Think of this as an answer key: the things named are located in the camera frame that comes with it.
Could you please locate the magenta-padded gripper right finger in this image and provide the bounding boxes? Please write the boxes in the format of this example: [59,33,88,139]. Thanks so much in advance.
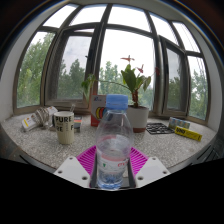
[128,145,172,188]

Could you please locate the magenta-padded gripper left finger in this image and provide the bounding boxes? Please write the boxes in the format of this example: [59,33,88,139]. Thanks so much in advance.
[53,145,99,189]

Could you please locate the clear blue-capped water bottle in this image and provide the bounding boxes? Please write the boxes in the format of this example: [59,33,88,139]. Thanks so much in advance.
[95,94,134,190]

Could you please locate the cream mug with black letters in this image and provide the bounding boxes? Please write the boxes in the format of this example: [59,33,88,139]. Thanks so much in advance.
[53,110,76,145]

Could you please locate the black grid trivet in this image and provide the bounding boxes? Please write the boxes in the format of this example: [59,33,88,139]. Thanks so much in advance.
[145,122,175,135]

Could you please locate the long yellow box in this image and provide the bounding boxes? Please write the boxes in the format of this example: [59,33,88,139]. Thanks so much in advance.
[174,125,203,142]

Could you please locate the potted plant in white pot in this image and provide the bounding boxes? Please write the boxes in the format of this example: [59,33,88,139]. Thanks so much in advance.
[80,54,161,134]

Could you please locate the small blue-green box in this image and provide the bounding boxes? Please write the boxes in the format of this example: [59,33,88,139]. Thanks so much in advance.
[168,116,192,130]

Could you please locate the white and red filament box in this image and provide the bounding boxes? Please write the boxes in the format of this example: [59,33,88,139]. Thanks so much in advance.
[90,94,108,128]

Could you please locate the long white cardboard box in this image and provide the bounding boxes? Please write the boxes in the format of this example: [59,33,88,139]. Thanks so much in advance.
[21,105,59,132]

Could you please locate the dark-framed bay window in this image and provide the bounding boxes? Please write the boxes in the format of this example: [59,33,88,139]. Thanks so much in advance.
[12,3,212,126]

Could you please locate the coiled white cable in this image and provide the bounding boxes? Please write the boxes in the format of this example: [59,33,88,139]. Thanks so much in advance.
[34,107,52,129]

